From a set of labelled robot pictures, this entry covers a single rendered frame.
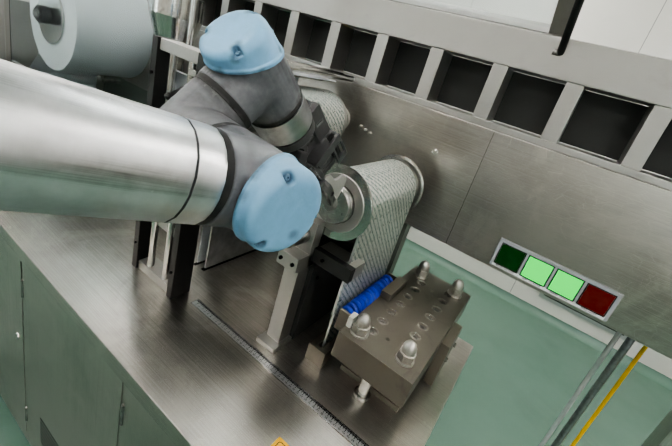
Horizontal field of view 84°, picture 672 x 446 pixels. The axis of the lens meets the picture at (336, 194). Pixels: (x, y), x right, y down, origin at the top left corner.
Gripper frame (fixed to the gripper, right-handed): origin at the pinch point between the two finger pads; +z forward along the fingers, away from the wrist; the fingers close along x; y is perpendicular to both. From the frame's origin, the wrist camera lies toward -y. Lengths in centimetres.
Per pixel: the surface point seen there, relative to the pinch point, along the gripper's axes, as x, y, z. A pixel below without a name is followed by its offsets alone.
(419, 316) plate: -20.2, -4.0, 30.5
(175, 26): 66, 23, -2
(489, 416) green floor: -56, -11, 183
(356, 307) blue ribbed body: -9.7, -10.5, 21.2
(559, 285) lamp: -42, 18, 34
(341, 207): -2.7, 1.9, 2.6
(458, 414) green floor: -42, -19, 173
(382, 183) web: -4.8, 11.5, 7.5
